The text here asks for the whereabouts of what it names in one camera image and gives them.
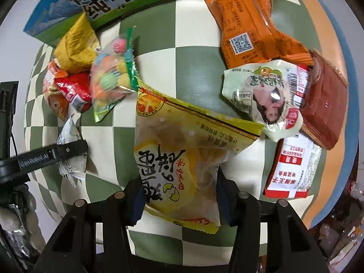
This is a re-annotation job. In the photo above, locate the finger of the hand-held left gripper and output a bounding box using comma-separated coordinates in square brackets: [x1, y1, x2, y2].
[0, 139, 88, 184]

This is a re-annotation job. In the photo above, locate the orange white snack packet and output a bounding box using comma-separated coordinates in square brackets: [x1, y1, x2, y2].
[43, 58, 71, 120]

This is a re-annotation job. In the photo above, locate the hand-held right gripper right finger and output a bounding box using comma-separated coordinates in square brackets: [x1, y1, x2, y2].
[216, 173, 330, 273]

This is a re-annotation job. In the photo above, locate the small red snack packet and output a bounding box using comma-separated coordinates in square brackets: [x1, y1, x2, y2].
[54, 72, 93, 113]

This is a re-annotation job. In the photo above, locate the brown snack packet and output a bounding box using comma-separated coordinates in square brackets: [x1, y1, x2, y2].
[298, 50, 349, 151]

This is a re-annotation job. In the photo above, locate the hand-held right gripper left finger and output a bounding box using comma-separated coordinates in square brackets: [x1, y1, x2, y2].
[34, 178, 147, 273]

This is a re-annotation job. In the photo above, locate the red white snack packet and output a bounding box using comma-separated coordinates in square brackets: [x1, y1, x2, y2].
[263, 136, 323, 200]

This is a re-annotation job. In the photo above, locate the green white checkered mat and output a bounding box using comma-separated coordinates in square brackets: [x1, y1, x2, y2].
[23, 0, 359, 258]

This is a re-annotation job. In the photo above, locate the blue green cardboard box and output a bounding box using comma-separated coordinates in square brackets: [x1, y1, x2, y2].
[23, 0, 275, 47]

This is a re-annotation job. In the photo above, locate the white face print packet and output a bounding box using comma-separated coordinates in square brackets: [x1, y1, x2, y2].
[222, 59, 310, 143]

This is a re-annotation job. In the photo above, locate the small yellow snack packet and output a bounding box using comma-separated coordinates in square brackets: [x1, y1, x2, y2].
[53, 12, 101, 74]

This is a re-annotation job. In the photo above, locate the small white snack packet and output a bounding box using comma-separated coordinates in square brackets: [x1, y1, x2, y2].
[57, 116, 88, 188]

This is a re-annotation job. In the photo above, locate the large yellow cake packet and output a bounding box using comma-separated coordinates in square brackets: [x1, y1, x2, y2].
[134, 77, 265, 228]

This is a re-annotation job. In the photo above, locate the person's left hand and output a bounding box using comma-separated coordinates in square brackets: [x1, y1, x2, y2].
[0, 183, 46, 265]

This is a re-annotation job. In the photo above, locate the colourful candy packet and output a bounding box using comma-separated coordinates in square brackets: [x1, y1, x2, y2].
[89, 27, 140, 123]

